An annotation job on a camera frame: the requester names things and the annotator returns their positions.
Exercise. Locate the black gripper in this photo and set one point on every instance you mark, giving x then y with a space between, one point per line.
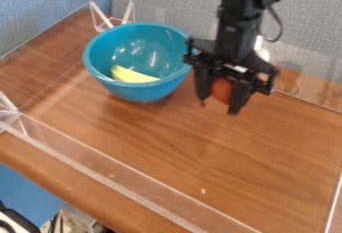
252 73

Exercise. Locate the brown white toy mushroom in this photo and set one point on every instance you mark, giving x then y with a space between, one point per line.
222 90

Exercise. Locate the blue bowl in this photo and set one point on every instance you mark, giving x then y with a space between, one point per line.
146 47

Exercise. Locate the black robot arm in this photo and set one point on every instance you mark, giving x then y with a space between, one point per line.
228 57

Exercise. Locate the yellow toy banana slice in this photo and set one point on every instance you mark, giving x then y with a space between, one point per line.
127 75

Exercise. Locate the clear acrylic barrier wall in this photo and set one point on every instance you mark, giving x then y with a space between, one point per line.
171 166

